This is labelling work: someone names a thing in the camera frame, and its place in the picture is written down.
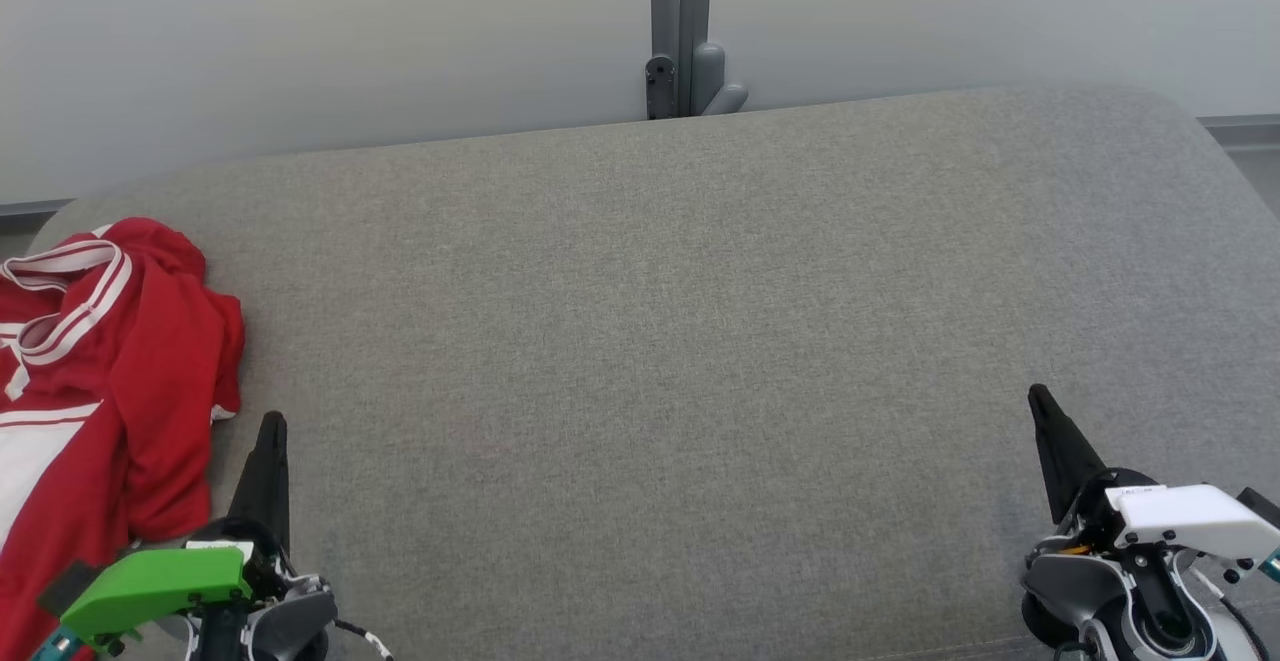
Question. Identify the grey rounded partition foot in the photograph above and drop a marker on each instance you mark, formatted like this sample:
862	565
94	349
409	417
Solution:
715	81

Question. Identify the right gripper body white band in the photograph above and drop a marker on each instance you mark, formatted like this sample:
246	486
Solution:
1190	521

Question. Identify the left black wrist camera box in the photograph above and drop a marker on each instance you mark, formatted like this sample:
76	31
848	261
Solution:
65	586

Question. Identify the right black wrist camera box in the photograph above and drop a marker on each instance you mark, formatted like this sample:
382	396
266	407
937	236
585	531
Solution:
1265	509

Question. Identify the red jersey with white sleeves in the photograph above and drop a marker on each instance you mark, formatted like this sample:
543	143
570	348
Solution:
50	481

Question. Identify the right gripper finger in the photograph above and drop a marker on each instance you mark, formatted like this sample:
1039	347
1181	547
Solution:
1065	461

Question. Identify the grey partition post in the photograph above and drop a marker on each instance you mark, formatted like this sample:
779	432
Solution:
680	1

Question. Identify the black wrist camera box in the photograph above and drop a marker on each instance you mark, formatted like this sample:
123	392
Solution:
1265	509
65	586

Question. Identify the grey fabric sofa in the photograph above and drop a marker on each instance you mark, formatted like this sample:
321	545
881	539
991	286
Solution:
650	341

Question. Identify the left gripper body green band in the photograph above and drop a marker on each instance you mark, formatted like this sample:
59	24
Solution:
160	586

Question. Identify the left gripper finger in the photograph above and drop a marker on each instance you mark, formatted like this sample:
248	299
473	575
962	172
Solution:
265	481

